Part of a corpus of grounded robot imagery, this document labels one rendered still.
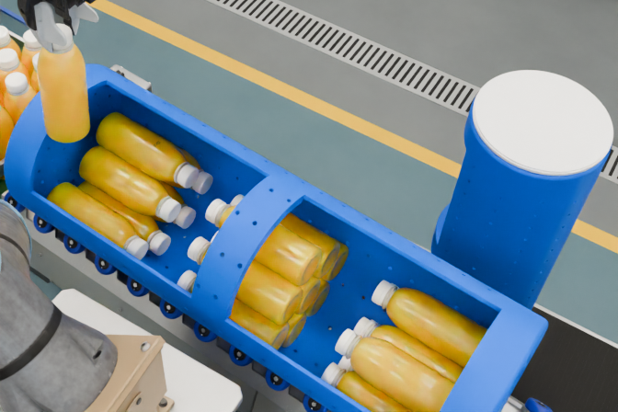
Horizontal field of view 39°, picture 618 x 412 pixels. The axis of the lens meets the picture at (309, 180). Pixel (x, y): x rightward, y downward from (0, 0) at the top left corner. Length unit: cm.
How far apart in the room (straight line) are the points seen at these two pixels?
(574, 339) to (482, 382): 138
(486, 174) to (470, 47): 176
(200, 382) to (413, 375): 30
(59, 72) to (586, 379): 171
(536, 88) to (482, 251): 36
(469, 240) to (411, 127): 126
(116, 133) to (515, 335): 75
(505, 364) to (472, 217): 69
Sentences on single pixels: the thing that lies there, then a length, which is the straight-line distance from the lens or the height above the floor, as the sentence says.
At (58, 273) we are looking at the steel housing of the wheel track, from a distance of 173.
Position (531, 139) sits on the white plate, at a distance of 176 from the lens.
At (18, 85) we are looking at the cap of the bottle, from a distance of 173.
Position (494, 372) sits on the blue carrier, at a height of 123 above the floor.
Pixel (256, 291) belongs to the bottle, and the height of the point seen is 113.
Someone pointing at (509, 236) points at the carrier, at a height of 82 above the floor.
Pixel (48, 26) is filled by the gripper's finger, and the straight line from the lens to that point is 125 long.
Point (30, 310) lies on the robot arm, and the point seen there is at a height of 139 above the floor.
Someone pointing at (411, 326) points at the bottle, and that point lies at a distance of 137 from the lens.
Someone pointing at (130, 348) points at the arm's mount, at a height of 131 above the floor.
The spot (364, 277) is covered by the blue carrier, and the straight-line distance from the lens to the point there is 152.
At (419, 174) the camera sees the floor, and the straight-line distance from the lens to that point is 300.
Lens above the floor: 229
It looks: 51 degrees down
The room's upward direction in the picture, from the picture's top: 5 degrees clockwise
